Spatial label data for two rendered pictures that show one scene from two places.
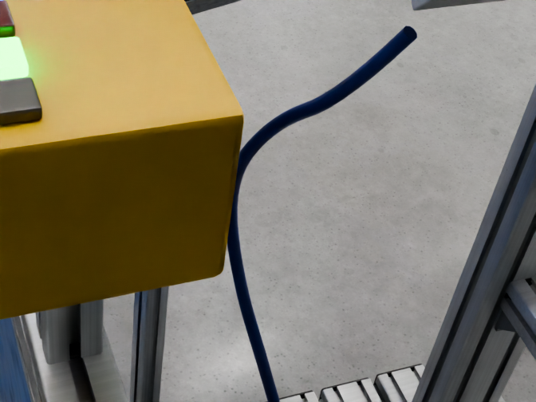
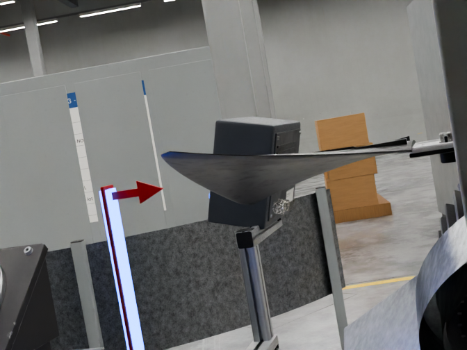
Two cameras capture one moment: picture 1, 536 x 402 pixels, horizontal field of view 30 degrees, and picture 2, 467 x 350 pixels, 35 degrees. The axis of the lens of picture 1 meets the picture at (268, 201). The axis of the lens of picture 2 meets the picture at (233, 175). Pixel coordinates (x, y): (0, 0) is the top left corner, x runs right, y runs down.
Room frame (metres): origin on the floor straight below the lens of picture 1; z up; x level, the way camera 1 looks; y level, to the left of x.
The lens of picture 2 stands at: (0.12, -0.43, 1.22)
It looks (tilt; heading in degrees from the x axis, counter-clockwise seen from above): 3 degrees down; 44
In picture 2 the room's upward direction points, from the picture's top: 10 degrees counter-clockwise
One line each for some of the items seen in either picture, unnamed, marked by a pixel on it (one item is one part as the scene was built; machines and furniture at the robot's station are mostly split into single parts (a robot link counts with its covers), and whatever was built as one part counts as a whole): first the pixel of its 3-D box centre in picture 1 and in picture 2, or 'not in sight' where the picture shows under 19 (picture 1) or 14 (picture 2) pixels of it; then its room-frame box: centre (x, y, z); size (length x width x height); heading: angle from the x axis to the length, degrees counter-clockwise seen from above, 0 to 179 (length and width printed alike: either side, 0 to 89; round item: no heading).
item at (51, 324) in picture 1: (67, 261); not in sight; (0.32, 0.09, 0.92); 0.03 x 0.03 x 0.12; 27
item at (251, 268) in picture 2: not in sight; (254, 284); (1.06, 0.47, 0.96); 0.03 x 0.03 x 0.20; 27
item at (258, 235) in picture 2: not in sight; (260, 228); (1.15, 0.52, 1.04); 0.24 x 0.03 x 0.03; 27
